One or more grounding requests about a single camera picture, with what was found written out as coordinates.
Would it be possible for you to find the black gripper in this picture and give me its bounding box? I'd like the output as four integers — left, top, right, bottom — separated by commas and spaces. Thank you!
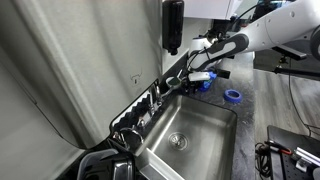
181, 77, 202, 95

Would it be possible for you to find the black cable bundle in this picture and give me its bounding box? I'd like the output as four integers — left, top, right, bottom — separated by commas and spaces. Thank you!
254, 141, 273, 180

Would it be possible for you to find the black wall soap dispenser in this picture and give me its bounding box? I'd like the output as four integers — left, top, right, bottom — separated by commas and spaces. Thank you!
161, 0, 185, 56

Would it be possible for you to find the blue tape roll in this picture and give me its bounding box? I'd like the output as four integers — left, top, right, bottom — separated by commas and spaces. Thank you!
223, 88, 243, 104

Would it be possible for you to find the black perforated work table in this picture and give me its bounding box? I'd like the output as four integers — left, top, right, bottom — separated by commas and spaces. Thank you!
266, 124, 320, 180

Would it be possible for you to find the stainless paper towel dispenser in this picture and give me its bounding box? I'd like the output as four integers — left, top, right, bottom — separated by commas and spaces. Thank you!
0, 0, 164, 180

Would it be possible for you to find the red handled tool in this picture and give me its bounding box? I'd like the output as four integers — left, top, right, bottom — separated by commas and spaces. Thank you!
264, 139, 295, 156

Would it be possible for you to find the small white bowl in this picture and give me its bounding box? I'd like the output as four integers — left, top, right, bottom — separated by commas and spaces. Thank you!
165, 76, 183, 90

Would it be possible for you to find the chrome gooseneck faucet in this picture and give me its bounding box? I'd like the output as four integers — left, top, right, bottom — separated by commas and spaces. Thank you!
145, 82, 176, 117

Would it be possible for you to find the round metal sink drain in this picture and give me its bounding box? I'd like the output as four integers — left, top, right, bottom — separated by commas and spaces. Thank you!
167, 131, 190, 152

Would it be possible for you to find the round chrome fixture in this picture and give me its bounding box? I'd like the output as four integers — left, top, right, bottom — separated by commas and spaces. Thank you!
113, 126, 145, 152

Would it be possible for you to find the black robot mount frame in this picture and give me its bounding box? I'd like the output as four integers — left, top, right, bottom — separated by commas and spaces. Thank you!
271, 44, 320, 82

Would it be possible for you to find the dark blue mug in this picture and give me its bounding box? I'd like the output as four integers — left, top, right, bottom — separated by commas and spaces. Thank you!
198, 79, 213, 93

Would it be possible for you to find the thin black hanging cable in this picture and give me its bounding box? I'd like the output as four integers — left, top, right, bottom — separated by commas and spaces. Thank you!
287, 56, 320, 138

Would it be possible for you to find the silver metal bracket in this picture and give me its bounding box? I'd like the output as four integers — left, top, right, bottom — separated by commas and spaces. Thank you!
294, 146, 320, 173

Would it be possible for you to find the white wrist camera blue tape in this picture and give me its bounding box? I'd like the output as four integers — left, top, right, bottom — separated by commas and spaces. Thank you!
187, 70, 218, 83

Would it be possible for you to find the stainless steel sink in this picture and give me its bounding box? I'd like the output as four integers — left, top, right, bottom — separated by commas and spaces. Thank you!
134, 93, 239, 180

